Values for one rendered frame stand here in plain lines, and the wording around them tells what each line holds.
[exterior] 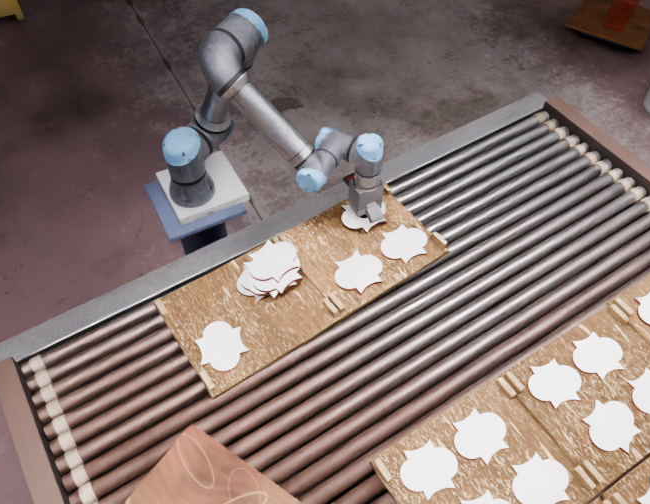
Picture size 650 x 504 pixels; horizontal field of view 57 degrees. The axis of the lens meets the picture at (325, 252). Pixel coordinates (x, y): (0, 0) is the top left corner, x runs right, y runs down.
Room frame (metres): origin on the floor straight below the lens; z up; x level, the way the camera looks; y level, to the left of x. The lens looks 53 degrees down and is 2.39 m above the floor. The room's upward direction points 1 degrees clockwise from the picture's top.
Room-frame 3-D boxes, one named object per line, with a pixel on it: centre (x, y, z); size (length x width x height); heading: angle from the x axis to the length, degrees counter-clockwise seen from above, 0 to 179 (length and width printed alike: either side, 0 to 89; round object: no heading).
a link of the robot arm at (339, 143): (1.25, -0.02, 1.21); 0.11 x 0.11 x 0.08; 63
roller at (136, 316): (1.22, -0.01, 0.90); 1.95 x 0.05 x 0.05; 123
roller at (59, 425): (1.05, -0.12, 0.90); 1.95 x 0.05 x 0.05; 123
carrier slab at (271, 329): (0.87, 0.22, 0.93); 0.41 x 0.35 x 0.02; 126
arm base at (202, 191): (1.35, 0.45, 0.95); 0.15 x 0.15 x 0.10
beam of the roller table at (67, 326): (1.28, 0.03, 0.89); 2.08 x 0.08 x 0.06; 123
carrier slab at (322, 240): (1.11, -0.11, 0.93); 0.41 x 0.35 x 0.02; 126
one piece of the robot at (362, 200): (1.20, -0.13, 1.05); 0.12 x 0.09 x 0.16; 27
